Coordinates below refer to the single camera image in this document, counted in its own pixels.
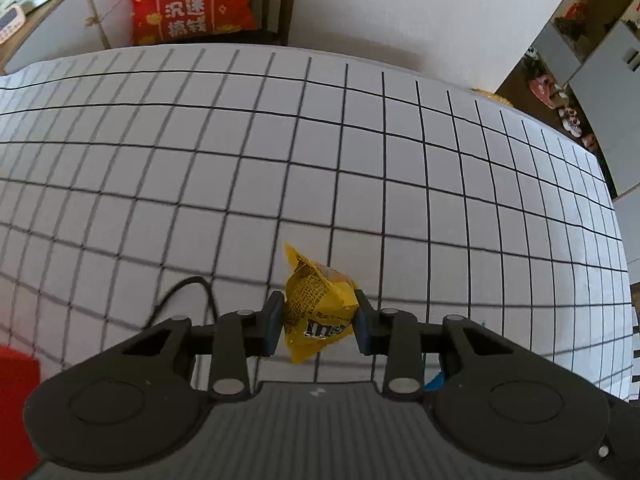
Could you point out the grey wardrobe cabinet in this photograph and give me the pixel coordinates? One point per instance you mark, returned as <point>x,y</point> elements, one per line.
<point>615,110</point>

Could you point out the blue snack packet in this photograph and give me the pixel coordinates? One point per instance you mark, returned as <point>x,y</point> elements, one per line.
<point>434,380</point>

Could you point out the white checked tablecloth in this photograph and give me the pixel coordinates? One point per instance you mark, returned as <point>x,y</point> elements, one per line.
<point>200,160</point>

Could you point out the red bag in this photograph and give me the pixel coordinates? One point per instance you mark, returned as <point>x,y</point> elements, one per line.
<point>579,11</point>

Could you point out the white shoes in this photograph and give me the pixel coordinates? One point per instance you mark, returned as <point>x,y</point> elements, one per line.
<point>571,121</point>

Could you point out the red rabbit cushion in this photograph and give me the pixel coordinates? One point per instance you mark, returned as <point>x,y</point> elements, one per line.
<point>192,2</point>

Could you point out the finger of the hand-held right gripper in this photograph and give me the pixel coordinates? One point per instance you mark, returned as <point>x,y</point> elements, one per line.
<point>622,440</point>

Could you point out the red cardboard box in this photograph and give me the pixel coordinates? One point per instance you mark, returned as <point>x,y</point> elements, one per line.
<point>17,400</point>

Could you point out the white kitchen timer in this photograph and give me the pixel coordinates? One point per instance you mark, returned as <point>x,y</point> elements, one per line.
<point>9,22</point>

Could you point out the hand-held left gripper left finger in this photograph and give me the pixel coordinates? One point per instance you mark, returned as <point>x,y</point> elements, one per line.
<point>274,322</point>

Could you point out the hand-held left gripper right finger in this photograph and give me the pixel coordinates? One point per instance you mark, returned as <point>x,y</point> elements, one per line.
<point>364,322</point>

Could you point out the yellow snack packet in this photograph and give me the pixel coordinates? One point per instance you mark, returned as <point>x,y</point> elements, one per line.
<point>315,310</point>

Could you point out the wooden side cabinet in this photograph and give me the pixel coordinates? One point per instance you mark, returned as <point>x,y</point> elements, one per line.
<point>65,20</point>

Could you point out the white sneakers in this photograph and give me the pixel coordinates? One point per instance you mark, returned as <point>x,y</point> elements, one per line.
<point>531,52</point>

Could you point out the yellow woven mat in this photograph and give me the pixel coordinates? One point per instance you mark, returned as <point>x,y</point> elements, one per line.
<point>492,97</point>

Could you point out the pink shoes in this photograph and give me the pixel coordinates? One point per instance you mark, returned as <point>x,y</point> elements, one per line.
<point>547,91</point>

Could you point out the wooden chair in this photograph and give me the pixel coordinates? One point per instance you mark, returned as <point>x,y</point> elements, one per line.
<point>277,0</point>

